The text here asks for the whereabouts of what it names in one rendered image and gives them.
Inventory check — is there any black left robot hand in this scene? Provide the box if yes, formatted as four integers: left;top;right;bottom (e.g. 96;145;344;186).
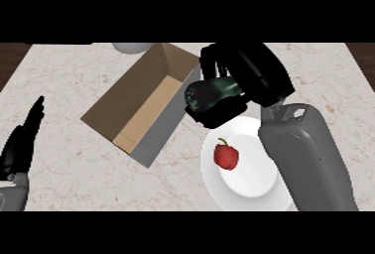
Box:
0;95;48;177

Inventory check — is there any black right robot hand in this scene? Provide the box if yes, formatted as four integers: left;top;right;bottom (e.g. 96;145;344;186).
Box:
183;42;297;130

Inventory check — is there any dark green eggplant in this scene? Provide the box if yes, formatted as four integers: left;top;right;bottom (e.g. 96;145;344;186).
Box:
183;76;247;113

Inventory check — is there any brown cardboard box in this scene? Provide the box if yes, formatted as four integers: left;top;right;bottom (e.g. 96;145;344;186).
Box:
80;43;203;170

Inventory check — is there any white round plate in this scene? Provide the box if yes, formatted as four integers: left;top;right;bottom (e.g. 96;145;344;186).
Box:
200;116;299;212

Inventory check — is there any red bell pepper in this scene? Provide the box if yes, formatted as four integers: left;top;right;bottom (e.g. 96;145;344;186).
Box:
213;137;241;172

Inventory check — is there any pale grey round object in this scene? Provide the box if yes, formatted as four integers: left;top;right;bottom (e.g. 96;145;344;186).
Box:
110;43;155;56

